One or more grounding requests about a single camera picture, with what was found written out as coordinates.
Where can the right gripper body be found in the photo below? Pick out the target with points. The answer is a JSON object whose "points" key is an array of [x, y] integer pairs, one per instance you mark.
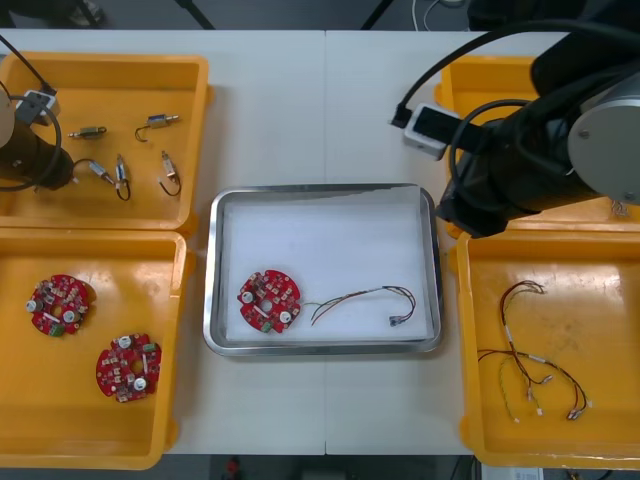
{"points": [[475, 205]]}

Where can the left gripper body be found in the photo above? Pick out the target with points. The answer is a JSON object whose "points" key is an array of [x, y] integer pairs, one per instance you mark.
{"points": [[56, 170]]}

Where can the brass-coloured metal solenoid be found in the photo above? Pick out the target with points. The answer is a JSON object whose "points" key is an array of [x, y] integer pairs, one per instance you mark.
{"points": [[89, 132]]}

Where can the steel tray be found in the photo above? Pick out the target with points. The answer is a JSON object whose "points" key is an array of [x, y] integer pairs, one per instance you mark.
{"points": [[212, 300]]}

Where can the round red circuit board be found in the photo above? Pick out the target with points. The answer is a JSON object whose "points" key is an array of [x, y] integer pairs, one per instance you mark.
{"points": [[60, 295], [117, 365], [280, 295]]}

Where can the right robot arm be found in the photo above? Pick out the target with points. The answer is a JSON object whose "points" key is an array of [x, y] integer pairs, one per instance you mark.
{"points": [[575, 150]]}

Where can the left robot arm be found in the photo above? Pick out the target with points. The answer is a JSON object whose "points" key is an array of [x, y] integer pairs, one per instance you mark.
{"points": [[30, 150]]}

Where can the white label metal solenoid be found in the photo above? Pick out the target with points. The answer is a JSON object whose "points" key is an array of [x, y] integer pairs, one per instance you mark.
{"points": [[98, 170]]}

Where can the yellow-orange plastic bin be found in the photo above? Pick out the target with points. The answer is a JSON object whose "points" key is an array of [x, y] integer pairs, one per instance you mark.
{"points": [[75, 425], [100, 210], [575, 310], [480, 75]]}

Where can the blue label metal solenoid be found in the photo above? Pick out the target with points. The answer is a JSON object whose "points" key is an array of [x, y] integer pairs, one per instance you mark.
{"points": [[156, 121], [120, 171]]}

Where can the white sheet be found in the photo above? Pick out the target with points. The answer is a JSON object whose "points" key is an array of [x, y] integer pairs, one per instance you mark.
{"points": [[325, 240]]}

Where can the black stand leg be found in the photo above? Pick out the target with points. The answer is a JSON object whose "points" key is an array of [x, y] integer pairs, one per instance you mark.
{"points": [[377, 14], [197, 14]]}

